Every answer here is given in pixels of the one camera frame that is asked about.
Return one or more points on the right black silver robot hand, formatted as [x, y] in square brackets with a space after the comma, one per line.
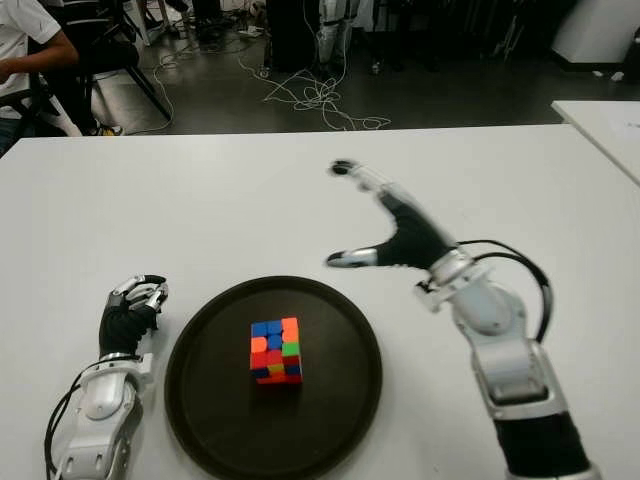
[415, 240]

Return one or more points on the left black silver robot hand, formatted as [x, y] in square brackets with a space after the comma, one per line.
[120, 325]

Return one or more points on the multicoloured Rubik's cube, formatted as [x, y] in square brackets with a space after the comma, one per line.
[275, 352]

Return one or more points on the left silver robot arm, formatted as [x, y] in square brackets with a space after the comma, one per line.
[102, 400]

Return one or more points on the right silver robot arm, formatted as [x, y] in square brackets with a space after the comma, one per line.
[505, 350]

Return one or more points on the dark brown round plate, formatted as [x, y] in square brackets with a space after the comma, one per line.
[340, 390]

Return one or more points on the yellow black shoe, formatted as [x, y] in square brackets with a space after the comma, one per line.
[111, 130]

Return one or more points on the white side table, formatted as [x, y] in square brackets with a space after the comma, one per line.
[605, 130]

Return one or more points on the black armrest office chair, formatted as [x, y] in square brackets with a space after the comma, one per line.
[47, 110]

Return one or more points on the black wheeled cabinet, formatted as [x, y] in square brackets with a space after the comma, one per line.
[292, 35]

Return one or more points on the white cabinet with black base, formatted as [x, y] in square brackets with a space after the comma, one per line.
[600, 25]

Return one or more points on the seated person in white shirt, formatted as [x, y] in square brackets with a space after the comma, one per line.
[25, 35]

